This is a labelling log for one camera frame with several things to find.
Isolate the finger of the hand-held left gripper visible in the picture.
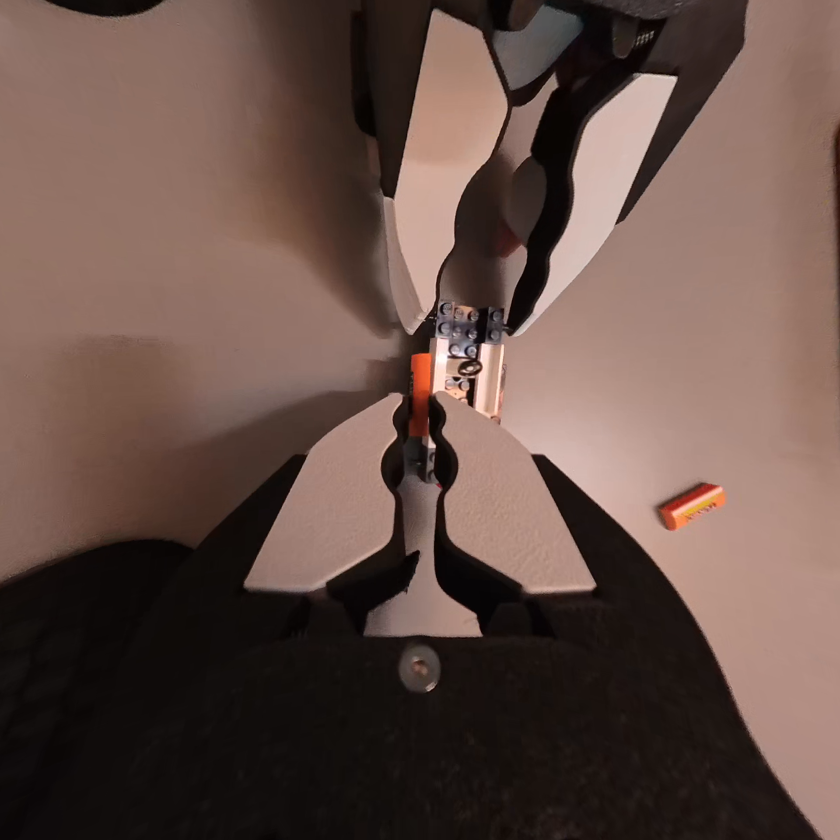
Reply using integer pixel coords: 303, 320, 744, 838
506, 73, 683, 336
378, 14, 515, 329

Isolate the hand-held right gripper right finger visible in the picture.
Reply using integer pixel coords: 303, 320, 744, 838
427, 394, 598, 618

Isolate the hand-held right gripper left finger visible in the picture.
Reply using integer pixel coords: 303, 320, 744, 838
246, 392, 418, 614

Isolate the orange white lego car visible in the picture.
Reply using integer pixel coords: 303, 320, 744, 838
431, 300, 510, 424

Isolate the orange long lego piece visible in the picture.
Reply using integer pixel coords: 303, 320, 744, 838
661, 483, 725, 530
407, 352, 434, 441

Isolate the black textured pad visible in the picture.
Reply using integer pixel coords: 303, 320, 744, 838
0, 539, 198, 840

